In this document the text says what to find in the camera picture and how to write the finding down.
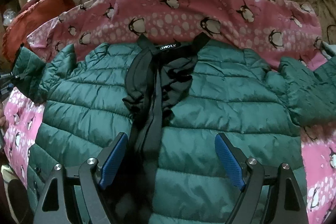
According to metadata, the dark green puffer jacket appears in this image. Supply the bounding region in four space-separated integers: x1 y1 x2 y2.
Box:
13 34 335 223

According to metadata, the red ruffled pillow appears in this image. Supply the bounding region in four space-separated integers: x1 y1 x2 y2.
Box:
2 0 75 63

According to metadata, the pink penguin fleece blanket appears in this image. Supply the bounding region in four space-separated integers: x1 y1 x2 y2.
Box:
20 0 335 210

